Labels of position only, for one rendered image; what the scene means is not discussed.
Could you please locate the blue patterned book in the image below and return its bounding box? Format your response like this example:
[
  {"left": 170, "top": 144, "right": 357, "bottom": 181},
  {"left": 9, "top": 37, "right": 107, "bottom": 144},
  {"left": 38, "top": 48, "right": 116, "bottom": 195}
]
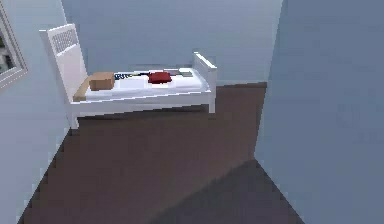
[{"left": 114, "top": 72, "right": 136, "bottom": 81}]

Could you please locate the grey flat book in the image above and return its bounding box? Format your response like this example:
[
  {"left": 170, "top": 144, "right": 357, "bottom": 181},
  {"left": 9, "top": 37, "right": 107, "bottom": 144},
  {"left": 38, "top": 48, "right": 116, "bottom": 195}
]
[{"left": 178, "top": 67, "right": 195, "bottom": 78}]

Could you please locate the white framed window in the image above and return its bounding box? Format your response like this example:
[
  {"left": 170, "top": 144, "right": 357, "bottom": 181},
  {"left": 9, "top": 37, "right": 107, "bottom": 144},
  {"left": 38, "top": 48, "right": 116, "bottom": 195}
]
[{"left": 0, "top": 2, "right": 29, "bottom": 90}]

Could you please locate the red cushion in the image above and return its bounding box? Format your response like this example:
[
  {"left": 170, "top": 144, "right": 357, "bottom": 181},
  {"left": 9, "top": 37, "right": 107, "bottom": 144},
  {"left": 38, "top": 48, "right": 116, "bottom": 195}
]
[{"left": 147, "top": 71, "right": 173, "bottom": 85}]

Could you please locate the tan pillow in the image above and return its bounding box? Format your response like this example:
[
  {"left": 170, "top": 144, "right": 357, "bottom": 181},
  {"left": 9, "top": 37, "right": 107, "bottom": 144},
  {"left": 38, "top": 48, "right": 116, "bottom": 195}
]
[{"left": 88, "top": 71, "right": 116, "bottom": 92}]

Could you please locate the white bed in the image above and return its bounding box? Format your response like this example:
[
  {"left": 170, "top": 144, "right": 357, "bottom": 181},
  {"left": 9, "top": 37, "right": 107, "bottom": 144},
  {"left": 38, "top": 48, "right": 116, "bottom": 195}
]
[{"left": 39, "top": 23, "right": 218, "bottom": 130}]

